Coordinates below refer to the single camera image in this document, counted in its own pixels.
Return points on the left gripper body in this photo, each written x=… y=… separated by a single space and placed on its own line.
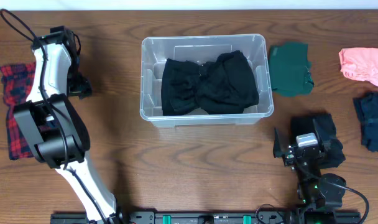
x=80 y=86

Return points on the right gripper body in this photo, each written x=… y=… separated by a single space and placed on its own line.
x=290 y=157

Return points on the red plaid flannel shirt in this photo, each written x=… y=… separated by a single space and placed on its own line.
x=17 y=80

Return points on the black garment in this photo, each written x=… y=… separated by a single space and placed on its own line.
x=225 y=86
x=323 y=127

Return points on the dark green garment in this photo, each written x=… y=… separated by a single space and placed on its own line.
x=289 y=69

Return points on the pink garment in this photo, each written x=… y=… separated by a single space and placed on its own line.
x=360 y=64

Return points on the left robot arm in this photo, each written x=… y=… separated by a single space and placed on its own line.
x=55 y=133

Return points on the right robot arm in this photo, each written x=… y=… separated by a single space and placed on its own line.
x=323 y=191

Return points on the clear plastic storage container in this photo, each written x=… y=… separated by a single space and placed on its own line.
x=201 y=49

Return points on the folded black garment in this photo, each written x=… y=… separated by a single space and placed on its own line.
x=323 y=127

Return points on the dark navy garment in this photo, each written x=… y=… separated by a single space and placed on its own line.
x=366 y=108

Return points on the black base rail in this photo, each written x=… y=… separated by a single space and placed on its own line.
x=260 y=216

